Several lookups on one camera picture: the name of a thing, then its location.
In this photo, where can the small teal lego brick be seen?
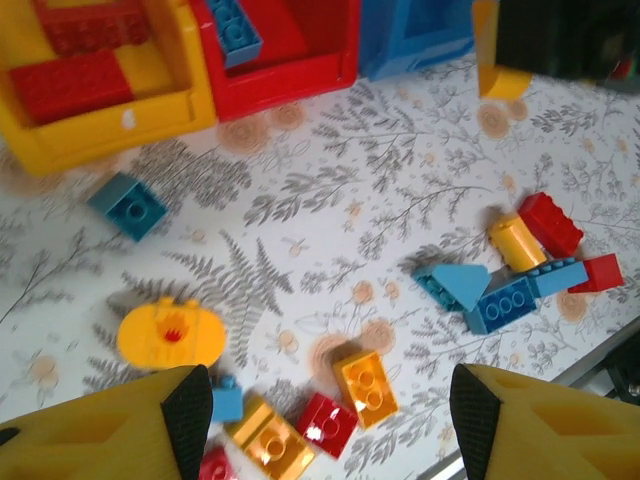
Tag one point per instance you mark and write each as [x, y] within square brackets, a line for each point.
[132, 210]

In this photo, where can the yellow lego brick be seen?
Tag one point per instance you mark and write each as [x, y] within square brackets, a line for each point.
[367, 387]
[270, 442]
[517, 242]

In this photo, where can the yellow round lego plate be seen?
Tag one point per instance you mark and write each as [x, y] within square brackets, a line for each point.
[150, 340]

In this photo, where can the aluminium front rail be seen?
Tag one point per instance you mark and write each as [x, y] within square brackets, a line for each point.
[585, 370]

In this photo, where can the red plastic bin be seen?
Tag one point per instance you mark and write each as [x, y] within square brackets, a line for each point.
[280, 85]

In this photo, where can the yellow lego window frame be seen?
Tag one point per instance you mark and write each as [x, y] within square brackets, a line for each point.
[500, 85]

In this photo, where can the long red lego brick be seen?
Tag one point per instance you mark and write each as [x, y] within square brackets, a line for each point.
[552, 222]
[70, 92]

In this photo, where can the yellow plastic bin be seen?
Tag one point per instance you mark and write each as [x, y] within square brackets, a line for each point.
[100, 135]

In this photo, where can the light blue flat lego brick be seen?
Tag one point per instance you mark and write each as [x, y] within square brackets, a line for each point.
[560, 280]

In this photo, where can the blue lego slope piece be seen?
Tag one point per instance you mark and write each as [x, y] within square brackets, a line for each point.
[460, 285]

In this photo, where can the floral table cover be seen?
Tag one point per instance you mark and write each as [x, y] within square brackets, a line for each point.
[350, 200]

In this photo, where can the small red lego brick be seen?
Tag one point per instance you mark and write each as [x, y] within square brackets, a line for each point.
[600, 272]
[216, 467]
[327, 425]

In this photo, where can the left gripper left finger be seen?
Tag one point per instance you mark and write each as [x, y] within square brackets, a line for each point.
[100, 440]

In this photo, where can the red lego window frame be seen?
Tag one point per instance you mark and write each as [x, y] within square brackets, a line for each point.
[95, 32]

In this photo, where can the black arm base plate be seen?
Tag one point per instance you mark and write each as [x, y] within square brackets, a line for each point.
[627, 375]

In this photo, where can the blue plastic bin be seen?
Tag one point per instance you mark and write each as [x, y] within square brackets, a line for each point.
[390, 50]

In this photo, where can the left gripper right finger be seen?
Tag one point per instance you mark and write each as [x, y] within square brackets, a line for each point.
[550, 440]

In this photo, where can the long blue lego brick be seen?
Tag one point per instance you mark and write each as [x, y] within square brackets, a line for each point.
[235, 37]
[500, 305]

